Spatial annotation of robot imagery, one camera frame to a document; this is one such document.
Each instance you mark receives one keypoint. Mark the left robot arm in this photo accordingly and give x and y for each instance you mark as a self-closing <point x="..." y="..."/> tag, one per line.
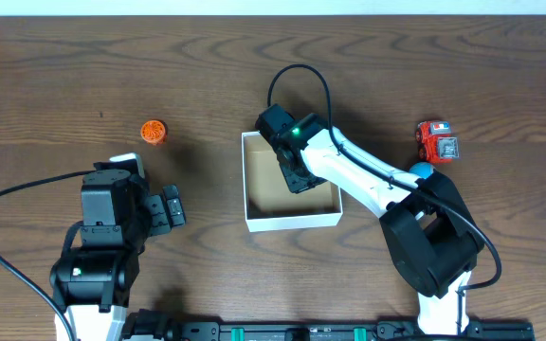
<point x="99" y="264"/>

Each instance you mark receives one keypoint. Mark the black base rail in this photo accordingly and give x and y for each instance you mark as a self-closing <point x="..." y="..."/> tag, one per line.
<point x="149" y="325"/>

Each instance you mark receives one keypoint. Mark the red toy truck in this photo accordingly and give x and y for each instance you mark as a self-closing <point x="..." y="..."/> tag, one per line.
<point x="436" y="142"/>

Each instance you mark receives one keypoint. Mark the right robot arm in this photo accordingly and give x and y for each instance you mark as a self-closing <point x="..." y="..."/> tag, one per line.
<point x="425" y="223"/>

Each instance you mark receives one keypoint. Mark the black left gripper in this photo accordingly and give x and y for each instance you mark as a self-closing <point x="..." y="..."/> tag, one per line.
<point x="172" y="206"/>

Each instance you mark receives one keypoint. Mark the orange round ridged toy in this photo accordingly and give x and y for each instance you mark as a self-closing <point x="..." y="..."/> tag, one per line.
<point x="154" y="132"/>

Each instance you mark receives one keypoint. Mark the white cardboard box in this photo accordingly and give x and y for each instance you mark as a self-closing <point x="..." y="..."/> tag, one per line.
<point x="269" y="204"/>

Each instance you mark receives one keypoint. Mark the blue ball with eye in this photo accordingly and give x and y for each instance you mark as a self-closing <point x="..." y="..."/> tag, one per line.
<point x="422" y="169"/>

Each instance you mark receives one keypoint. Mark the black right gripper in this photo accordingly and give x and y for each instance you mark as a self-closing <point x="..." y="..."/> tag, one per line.
<point x="297" y="176"/>

